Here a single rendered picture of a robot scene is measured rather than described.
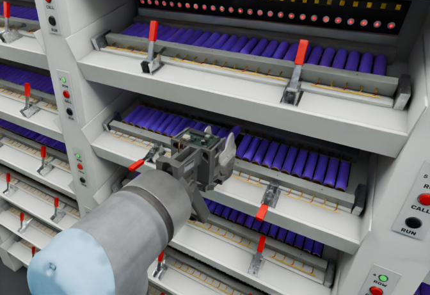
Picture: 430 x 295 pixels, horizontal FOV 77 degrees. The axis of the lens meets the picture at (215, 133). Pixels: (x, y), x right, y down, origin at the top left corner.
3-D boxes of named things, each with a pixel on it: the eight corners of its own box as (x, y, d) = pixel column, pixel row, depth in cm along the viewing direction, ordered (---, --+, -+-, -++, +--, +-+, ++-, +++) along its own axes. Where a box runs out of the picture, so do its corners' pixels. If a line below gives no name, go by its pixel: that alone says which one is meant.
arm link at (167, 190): (174, 256, 34) (116, 226, 38) (194, 230, 38) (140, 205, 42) (174, 201, 30) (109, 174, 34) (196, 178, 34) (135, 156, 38)
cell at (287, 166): (297, 154, 58) (288, 177, 54) (288, 151, 58) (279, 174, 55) (298, 148, 56) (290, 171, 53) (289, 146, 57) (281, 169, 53)
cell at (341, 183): (349, 168, 54) (343, 194, 50) (339, 166, 55) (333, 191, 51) (351, 162, 53) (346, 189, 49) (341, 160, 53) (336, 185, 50)
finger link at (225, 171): (242, 158, 49) (217, 183, 42) (240, 165, 50) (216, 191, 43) (219, 150, 51) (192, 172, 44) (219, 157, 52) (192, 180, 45)
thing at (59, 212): (91, 248, 91) (73, 230, 81) (-14, 189, 113) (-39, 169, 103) (129, 199, 103) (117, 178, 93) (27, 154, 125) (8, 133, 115)
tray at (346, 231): (353, 255, 47) (370, 231, 40) (96, 155, 69) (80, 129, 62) (365, 169, 59) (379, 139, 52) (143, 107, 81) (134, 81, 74)
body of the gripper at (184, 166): (229, 135, 43) (190, 174, 34) (225, 179, 47) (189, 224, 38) (189, 124, 46) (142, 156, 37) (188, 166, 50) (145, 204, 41)
